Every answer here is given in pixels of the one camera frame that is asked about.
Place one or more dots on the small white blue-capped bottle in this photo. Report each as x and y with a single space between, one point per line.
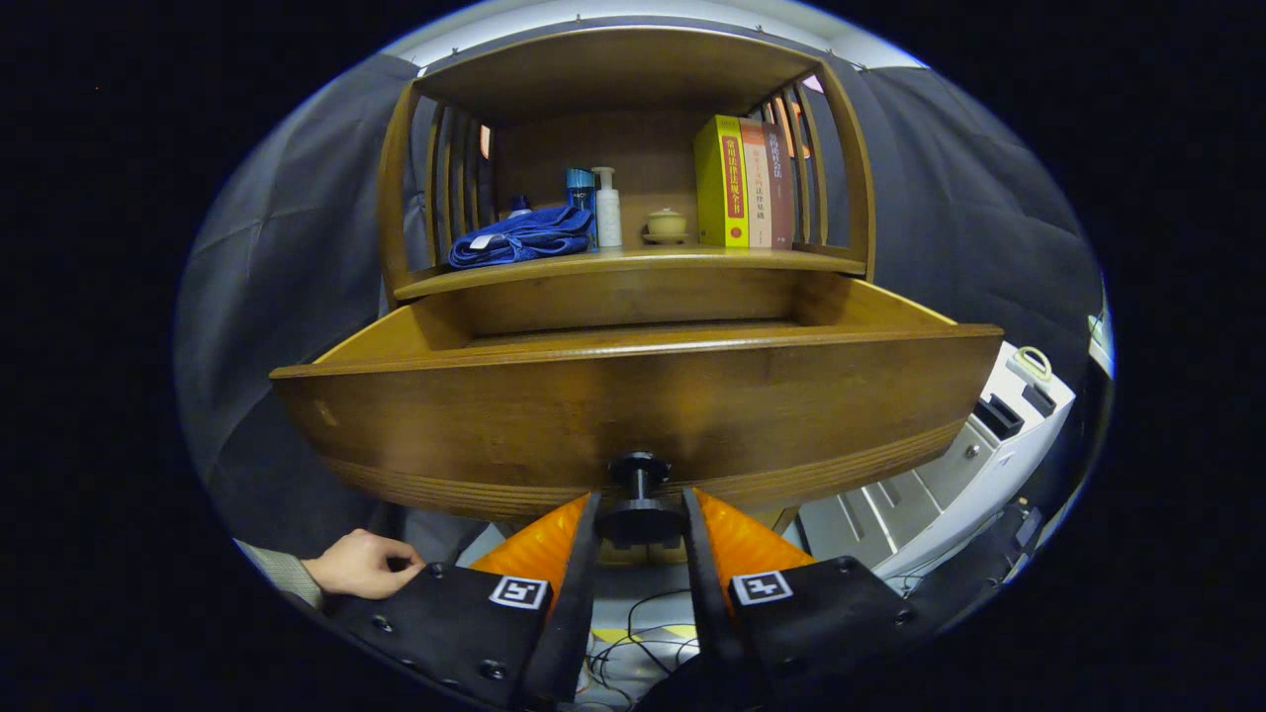
518 206

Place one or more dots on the yellow-green saucer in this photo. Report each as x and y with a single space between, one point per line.
666 239

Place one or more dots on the thick yellow book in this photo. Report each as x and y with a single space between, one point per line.
720 178

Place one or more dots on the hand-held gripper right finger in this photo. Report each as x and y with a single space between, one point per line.
704 603

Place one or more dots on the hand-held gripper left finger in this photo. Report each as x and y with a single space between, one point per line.
579 613

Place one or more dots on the orange and white book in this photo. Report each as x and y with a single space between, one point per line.
757 188

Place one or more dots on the small black holder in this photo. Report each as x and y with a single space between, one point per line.
1039 400

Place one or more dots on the wooden cabinet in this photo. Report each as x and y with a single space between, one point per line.
613 74

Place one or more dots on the teal blue bottle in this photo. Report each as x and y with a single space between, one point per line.
580 188

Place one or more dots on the black slotted holder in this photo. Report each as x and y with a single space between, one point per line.
999 417

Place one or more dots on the white side cabinet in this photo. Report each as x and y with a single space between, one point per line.
949 494

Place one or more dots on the white device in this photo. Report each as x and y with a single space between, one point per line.
1100 341

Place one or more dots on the yellow-green lidded teacup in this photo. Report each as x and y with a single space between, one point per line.
667 223

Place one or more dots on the wooden drawer with black knob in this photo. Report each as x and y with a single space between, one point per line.
633 396

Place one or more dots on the green and white object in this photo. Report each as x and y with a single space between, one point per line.
1031 364

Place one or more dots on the brown book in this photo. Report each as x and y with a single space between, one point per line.
781 198

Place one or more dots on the white pump bottle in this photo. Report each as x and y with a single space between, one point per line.
607 213

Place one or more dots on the blue folded towel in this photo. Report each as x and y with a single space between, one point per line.
524 237

